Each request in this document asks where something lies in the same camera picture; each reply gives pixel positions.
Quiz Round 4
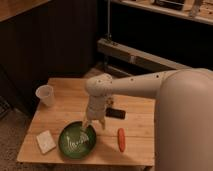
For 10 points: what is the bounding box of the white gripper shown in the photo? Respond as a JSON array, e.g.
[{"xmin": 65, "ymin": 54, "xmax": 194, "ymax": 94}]
[{"xmin": 82, "ymin": 96, "xmax": 106, "ymax": 130}]

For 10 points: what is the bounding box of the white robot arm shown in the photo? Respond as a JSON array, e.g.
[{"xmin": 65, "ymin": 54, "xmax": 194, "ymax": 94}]
[{"xmin": 84, "ymin": 68, "xmax": 213, "ymax": 171}]

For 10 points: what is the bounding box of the green ceramic bowl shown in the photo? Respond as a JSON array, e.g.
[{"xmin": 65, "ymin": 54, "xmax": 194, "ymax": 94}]
[{"xmin": 58, "ymin": 121, "xmax": 96, "ymax": 159}]

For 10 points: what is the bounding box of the small white figurine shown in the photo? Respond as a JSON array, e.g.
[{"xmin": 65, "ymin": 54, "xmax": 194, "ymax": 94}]
[{"xmin": 106, "ymin": 96, "xmax": 114, "ymax": 107}]

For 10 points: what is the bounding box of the black smartphone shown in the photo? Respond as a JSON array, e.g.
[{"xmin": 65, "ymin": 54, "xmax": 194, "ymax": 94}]
[{"xmin": 106, "ymin": 108, "xmax": 126, "ymax": 119}]

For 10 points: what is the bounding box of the orange carrot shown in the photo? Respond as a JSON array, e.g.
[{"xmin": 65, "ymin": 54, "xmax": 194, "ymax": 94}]
[{"xmin": 117, "ymin": 128, "xmax": 126, "ymax": 152}]

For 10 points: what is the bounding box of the wooden table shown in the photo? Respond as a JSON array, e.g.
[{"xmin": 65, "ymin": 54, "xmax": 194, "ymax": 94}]
[{"xmin": 17, "ymin": 78, "xmax": 154, "ymax": 166}]

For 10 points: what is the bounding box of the white sponge block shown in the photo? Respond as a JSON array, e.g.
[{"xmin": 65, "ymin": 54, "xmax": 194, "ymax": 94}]
[{"xmin": 36, "ymin": 130, "xmax": 56, "ymax": 154}]

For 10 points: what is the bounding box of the white plastic cup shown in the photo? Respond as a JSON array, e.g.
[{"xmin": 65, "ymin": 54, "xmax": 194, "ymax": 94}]
[{"xmin": 35, "ymin": 85, "xmax": 54, "ymax": 107}]

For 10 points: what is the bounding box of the grey metal beam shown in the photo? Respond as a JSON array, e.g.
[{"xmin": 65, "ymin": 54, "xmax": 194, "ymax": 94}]
[{"xmin": 97, "ymin": 38, "xmax": 189, "ymax": 72}]

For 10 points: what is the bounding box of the wooden shelf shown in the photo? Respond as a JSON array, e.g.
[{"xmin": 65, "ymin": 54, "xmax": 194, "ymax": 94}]
[{"xmin": 112, "ymin": 0, "xmax": 213, "ymax": 26}]

